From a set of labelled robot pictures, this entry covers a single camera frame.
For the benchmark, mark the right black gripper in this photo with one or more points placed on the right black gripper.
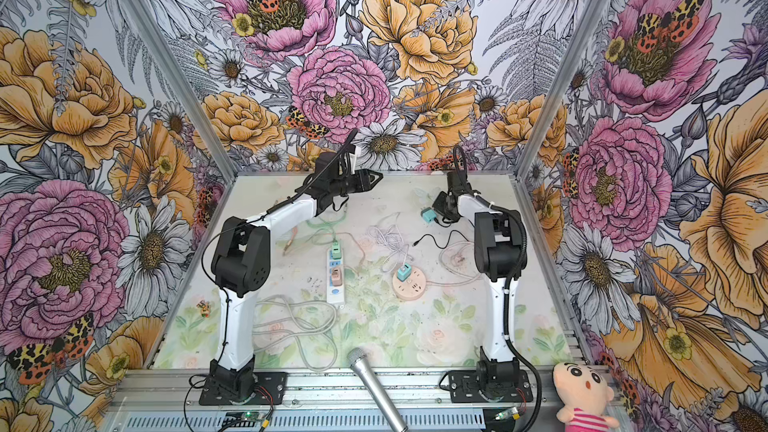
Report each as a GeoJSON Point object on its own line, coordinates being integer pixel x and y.
{"type": "Point", "coordinates": [438, 208]}

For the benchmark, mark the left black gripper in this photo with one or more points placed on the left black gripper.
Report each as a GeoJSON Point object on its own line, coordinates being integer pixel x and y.
{"type": "Point", "coordinates": [366, 177]}

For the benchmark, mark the teal plug adapter back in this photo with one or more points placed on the teal plug adapter back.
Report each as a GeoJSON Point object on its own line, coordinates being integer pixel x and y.
{"type": "Point", "coordinates": [429, 215]}

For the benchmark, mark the teal plug adapter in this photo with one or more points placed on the teal plug adapter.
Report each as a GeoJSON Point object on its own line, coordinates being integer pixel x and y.
{"type": "Point", "coordinates": [404, 272]}
{"type": "Point", "coordinates": [429, 215]}

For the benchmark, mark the green plug adapter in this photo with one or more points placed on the green plug adapter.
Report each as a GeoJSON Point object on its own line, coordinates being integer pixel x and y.
{"type": "Point", "coordinates": [336, 251]}

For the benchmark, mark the round pink socket hub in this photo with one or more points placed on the round pink socket hub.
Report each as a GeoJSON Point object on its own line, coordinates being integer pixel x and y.
{"type": "Point", "coordinates": [412, 288]}

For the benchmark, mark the white blue power strip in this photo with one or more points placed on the white blue power strip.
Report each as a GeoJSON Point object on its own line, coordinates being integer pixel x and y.
{"type": "Point", "coordinates": [334, 295]}

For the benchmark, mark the pink plug charger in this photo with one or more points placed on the pink plug charger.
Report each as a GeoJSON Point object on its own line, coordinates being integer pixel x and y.
{"type": "Point", "coordinates": [336, 276]}

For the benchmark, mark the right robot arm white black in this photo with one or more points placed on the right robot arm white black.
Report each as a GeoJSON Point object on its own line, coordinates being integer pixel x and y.
{"type": "Point", "coordinates": [500, 242]}

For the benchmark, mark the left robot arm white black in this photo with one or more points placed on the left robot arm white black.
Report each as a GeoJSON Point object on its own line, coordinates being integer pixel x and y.
{"type": "Point", "coordinates": [242, 259]}

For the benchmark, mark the silver microphone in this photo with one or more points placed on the silver microphone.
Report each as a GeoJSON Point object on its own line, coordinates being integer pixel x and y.
{"type": "Point", "coordinates": [360, 365]}

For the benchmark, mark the plush doll striped shirt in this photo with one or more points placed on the plush doll striped shirt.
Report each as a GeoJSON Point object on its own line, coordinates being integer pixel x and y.
{"type": "Point", "coordinates": [585, 395]}

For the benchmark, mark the small green circuit board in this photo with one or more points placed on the small green circuit board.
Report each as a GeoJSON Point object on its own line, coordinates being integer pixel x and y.
{"type": "Point", "coordinates": [247, 419]}

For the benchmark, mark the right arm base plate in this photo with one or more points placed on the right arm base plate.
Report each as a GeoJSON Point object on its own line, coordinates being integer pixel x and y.
{"type": "Point", "coordinates": [465, 387]}

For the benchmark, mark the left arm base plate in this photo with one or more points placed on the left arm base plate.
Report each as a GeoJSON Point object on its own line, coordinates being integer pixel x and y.
{"type": "Point", "coordinates": [267, 388]}

